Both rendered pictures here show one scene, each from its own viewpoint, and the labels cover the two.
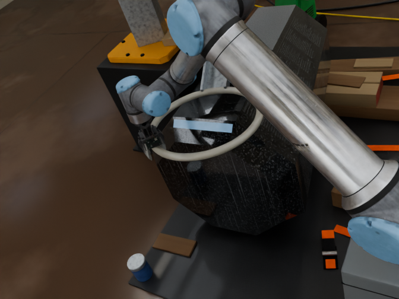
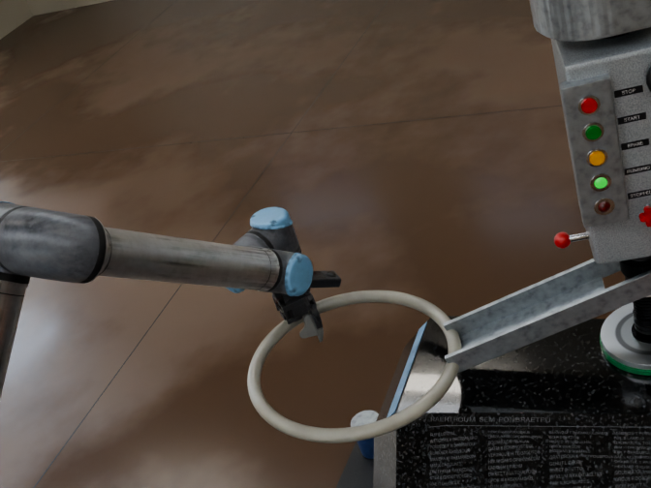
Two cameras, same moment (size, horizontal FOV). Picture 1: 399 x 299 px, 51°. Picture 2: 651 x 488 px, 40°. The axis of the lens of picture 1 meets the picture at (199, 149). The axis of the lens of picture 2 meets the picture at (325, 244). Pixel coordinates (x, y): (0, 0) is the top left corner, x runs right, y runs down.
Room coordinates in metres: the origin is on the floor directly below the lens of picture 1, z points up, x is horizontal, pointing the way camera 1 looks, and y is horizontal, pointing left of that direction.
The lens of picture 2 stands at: (1.13, -1.63, 2.17)
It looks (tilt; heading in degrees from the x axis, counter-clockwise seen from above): 31 degrees down; 79
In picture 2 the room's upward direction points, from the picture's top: 20 degrees counter-clockwise
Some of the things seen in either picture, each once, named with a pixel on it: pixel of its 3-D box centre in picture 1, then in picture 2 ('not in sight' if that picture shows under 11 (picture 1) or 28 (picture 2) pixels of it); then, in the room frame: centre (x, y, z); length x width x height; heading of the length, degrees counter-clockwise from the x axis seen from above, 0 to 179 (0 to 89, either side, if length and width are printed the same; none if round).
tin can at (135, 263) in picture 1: (140, 267); (370, 434); (1.47, 0.54, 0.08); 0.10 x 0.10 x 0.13
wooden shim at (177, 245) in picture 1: (174, 244); not in sight; (1.58, 0.34, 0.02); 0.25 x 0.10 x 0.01; 51
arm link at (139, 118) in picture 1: (141, 113); not in sight; (1.36, 0.16, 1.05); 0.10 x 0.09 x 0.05; 94
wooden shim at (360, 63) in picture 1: (373, 63); not in sight; (2.37, -1.37, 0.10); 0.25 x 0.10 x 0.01; 51
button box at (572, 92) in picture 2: not in sight; (595, 153); (1.86, -0.42, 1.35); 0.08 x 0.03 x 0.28; 154
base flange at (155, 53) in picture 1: (154, 39); not in sight; (2.62, 0.01, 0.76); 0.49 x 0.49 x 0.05; 47
